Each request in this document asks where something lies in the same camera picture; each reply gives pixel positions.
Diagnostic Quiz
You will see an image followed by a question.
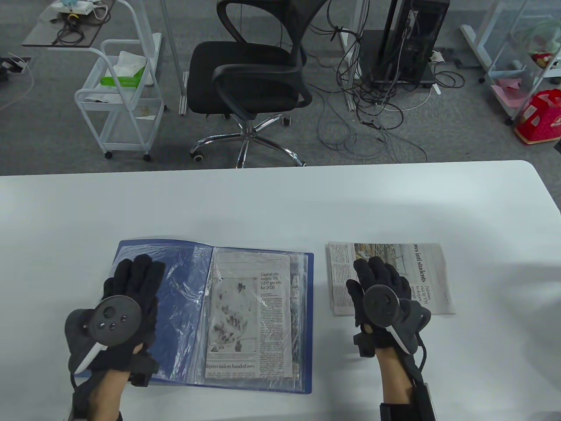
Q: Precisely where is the red bag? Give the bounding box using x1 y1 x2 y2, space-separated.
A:
514 89 561 145

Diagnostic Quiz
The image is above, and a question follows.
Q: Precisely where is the black glove cable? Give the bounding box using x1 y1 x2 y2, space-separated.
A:
416 333 428 382

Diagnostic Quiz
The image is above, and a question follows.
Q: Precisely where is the plush toy in plastic bag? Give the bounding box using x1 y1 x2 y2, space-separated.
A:
524 18 561 71

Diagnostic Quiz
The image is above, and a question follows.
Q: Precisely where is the person's right hand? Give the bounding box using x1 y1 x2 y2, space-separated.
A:
346 257 431 358

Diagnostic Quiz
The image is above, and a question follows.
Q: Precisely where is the pink paper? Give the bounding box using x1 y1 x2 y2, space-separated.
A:
491 78 537 115

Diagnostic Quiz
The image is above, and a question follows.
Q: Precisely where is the newspaper with building photo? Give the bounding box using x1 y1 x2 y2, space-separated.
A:
327 242 455 316

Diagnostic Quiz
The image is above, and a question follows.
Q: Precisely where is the black office chair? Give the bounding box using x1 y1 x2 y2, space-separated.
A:
188 0 329 169

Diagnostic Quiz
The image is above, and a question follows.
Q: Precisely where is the blue file folder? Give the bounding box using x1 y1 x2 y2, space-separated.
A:
75 239 314 394

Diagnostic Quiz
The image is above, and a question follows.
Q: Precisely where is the black device on floor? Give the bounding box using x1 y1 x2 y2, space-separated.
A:
0 56 31 82

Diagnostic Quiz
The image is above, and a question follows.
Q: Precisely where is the black wrist sensor box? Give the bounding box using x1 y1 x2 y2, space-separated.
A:
412 382 439 421

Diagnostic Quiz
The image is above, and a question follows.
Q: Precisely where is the newspaper with grey animal photo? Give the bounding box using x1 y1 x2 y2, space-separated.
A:
205 251 303 380

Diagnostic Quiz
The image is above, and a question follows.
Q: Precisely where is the white wire shelf cart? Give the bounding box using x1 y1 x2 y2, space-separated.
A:
478 0 561 125

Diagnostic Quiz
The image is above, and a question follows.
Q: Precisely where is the person's right forearm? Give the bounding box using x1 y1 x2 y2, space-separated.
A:
375 346 415 406

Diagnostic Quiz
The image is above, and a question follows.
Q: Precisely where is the white device with cables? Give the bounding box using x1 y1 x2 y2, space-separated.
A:
49 0 108 20

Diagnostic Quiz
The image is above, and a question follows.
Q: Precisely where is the white floor cable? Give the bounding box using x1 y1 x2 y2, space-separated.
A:
0 53 36 110

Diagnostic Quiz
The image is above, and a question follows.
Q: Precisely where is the white desk leg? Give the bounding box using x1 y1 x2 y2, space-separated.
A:
337 0 369 112

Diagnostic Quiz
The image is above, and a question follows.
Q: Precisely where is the person's left hand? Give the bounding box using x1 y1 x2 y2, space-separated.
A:
66 254 167 386

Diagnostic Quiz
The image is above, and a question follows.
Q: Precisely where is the white rolling cart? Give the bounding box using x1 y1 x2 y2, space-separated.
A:
46 0 167 162

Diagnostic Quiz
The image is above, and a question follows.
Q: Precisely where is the white tissue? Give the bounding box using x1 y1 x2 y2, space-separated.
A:
113 50 147 75

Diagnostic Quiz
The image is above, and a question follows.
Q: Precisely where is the black coiled cable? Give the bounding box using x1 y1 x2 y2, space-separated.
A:
53 18 84 44

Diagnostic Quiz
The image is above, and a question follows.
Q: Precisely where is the black computer tower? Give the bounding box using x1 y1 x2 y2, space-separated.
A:
373 0 450 84

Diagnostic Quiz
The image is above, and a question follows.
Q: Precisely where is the tangle of black cables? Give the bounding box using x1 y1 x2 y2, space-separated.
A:
307 18 465 163

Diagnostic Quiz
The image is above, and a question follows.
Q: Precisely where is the green tissue box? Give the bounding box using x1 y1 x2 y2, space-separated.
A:
100 66 147 88

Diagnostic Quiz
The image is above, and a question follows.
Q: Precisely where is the white desk leg frame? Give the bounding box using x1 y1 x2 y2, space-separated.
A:
460 0 526 73

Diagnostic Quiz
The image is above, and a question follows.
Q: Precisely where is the black tower stand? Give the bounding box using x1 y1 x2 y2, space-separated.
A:
359 30 437 86

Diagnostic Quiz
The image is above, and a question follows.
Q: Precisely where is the person's left forearm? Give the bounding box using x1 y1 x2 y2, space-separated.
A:
88 368 132 421

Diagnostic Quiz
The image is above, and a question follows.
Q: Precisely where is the black round-top controller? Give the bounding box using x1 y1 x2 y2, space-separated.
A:
363 285 432 356
65 296 143 375

